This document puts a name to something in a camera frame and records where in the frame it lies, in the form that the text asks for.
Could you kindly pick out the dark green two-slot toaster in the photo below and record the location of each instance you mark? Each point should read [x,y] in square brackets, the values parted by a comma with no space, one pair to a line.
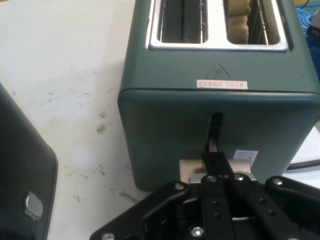
[162,125]

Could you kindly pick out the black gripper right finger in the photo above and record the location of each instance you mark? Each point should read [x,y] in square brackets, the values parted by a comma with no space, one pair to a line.
[287,207]

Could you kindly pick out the bread slice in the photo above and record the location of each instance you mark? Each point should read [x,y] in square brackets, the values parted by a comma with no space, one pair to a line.
[238,22]

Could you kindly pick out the blue ribbed mat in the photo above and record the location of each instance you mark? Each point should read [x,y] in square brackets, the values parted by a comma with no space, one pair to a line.
[303,27]

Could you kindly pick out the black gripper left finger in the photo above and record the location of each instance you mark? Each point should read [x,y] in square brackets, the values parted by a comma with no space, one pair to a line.
[155,212]

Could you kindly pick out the beige toaster lever knob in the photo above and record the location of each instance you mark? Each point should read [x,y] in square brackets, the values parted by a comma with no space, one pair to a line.
[190,170]

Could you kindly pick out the small dark box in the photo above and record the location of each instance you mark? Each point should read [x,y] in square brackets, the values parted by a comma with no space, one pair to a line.
[314,26]

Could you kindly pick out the black appliance with chrome button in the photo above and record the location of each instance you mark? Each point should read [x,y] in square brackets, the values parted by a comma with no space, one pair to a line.
[20,162]

